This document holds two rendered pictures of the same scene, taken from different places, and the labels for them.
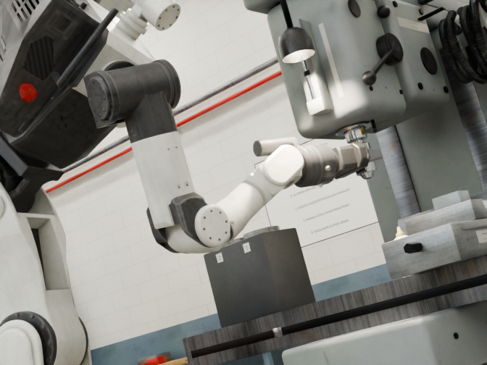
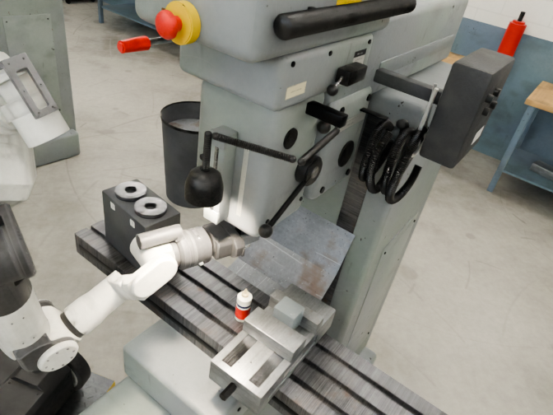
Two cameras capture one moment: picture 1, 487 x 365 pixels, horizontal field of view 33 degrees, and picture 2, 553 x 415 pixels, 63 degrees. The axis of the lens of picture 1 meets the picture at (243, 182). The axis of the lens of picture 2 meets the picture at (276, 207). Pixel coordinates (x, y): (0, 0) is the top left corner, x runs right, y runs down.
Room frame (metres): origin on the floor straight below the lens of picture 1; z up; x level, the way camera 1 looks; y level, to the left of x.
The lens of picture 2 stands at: (0.93, -0.22, 1.94)
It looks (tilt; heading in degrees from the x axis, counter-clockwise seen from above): 35 degrees down; 352
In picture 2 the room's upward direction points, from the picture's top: 11 degrees clockwise
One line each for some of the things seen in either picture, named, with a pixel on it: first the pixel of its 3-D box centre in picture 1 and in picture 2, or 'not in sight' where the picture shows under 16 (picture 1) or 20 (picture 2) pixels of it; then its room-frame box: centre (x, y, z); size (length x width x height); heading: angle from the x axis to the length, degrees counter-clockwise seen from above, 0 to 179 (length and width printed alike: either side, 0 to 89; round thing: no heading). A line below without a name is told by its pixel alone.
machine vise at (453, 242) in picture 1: (456, 235); (277, 336); (1.68, -0.39, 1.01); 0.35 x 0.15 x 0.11; 143
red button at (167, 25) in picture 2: not in sight; (169, 24); (1.62, -0.11, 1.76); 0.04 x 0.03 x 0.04; 52
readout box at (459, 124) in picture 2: not in sight; (469, 107); (1.84, -0.72, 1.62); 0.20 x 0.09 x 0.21; 142
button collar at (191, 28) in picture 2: not in sight; (182, 22); (1.63, -0.13, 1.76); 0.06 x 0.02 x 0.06; 52
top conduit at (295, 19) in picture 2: not in sight; (356, 12); (1.75, -0.41, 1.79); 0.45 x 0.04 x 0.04; 142
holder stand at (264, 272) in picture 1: (257, 275); (141, 225); (2.02, 0.02, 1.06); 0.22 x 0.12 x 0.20; 45
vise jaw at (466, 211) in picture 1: (445, 219); (273, 333); (1.66, -0.37, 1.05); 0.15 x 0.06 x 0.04; 53
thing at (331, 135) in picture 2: not in sight; (320, 145); (1.66, -0.38, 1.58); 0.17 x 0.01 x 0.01; 150
